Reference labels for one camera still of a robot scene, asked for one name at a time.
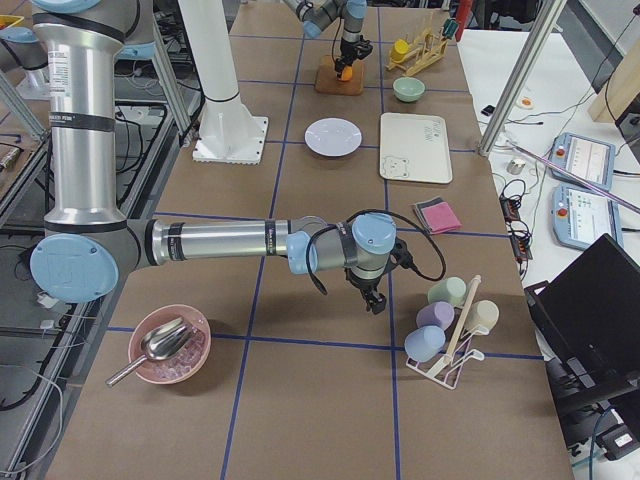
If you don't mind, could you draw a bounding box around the blue pastel cup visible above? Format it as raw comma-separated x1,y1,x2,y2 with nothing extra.
404,325,446,363

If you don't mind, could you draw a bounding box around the black laptop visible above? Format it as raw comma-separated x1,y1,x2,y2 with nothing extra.
525,234,639,399

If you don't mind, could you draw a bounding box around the fried egg toy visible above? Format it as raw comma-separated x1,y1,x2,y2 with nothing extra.
516,96,534,110

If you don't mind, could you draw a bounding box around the cream bear tray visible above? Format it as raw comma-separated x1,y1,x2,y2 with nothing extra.
379,112,453,185

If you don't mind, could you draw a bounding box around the green pastel cup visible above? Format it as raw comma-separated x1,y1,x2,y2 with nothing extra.
427,277,467,307

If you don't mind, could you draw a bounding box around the yellow cup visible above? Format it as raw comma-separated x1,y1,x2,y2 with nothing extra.
389,39,410,63

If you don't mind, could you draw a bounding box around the dark green cup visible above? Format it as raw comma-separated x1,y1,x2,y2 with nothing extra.
441,18,459,40

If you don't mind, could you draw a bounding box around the small black device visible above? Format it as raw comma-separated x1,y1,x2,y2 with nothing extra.
481,105,495,116

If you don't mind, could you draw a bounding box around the pink cloth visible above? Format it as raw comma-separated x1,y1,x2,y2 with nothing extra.
422,202,461,234

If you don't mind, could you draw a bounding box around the aluminium frame post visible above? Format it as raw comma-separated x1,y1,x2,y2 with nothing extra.
477,0,567,157

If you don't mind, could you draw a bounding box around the pink bowl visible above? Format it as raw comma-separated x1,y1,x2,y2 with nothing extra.
128,304,212,385

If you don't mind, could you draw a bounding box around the teach pendant tablet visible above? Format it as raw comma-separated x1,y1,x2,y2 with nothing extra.
548,132,615,191
551,184,623,250

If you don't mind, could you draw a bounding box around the white round plate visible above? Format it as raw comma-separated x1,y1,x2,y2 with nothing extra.
304,118,362,157

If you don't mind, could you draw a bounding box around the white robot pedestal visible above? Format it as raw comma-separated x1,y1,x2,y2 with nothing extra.
179,0,269,165

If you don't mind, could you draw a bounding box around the green ceramic bowl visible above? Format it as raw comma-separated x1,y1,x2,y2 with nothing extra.
392,77,426,103

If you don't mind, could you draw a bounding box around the beige pastel cup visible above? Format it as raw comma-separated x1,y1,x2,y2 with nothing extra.
464,300,500,331

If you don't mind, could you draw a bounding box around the upper teach pendant tablet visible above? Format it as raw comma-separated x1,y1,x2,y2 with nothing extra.
548,132,615,191

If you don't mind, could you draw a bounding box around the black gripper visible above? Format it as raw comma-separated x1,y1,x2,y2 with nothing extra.
345,238,417,314
334,35,373,75

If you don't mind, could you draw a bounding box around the wooden cutting board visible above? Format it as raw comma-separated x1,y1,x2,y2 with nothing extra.
314,55,365,96

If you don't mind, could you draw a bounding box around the red cylinder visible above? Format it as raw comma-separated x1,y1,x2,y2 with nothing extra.
456,0,473,30

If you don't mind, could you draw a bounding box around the wooden dish rack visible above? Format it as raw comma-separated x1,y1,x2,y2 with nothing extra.
385,13,450,77

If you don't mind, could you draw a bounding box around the lower teach pendant tablet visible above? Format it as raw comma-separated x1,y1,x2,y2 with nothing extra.
551,184,623,250

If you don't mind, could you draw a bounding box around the orange fruit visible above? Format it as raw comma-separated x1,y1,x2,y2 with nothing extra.
337,71,353,82

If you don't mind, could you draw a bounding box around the grey cloth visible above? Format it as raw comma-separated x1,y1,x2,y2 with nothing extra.
412,197,444,224

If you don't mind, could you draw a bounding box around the metal scoop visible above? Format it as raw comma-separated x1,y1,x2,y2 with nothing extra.
105,317,193,387

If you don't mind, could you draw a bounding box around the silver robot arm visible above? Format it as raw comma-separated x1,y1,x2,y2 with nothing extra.
284,0,373,82
30,1,418,314

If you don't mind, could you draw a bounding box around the purple pastel cup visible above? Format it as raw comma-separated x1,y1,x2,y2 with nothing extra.
416,301,455,330

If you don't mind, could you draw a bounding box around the white wire cup rack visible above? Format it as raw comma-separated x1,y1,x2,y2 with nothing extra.
405,326,490,390

